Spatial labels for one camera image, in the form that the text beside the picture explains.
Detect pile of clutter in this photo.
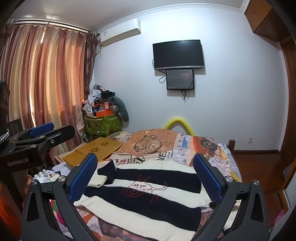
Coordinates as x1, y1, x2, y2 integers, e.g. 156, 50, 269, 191
82, 84, 116, 116

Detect grey plush toy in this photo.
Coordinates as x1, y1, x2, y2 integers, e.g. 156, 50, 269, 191
109, 95, 129, 121

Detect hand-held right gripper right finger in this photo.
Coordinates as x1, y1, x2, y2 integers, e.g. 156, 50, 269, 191
193, 153, 270, 241

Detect green storage box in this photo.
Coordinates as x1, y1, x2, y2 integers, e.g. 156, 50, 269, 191
84, 115, 123, 138

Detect wooden wall cabinet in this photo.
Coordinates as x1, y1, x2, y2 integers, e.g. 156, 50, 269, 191
244, 0, 290, 43

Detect black monitor cables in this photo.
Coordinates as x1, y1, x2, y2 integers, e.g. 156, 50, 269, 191
181, 89, 193, 103

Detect wooden bed post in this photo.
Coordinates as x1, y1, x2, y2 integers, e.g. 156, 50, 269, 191
228, 139, 236, 158

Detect wooden lap desk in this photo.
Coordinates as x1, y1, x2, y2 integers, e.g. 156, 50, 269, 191
62, 137, 125, 167

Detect yellow foam tube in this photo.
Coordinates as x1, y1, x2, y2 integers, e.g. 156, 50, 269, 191
164, 116, 194, 136

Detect crumpled white paper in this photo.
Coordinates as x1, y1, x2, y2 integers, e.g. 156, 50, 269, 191
33, 169, 61, 184

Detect small black wall monitor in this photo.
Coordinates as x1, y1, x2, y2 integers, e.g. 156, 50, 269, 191
166, 69, 195, 90

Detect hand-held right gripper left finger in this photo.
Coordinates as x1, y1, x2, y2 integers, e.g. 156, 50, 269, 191
21, 153, 102, 241

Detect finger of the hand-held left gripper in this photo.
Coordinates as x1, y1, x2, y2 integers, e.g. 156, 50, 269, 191
37, 125, 76, 153
10, 123, 55, 146

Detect printed blanket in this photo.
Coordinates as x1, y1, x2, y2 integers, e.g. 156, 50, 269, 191
53, 128, 242, 241

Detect black wall television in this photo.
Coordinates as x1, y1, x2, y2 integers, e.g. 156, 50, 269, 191
152, 40, 205, 70

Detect striped orange curtain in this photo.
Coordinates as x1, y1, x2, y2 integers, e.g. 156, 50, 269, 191
0, 20, 97, 167

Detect white curtain rail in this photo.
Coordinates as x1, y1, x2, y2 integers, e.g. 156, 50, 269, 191
7, 19, 91, 32

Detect white air conditioner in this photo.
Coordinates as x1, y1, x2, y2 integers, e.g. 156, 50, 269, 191
97, 19, 141, 48

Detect navy white striped sweater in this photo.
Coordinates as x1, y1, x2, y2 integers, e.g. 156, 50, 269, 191
73, 160, 223, 239

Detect orange box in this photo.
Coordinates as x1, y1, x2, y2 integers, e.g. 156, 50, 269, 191
96, 110, 114, 118

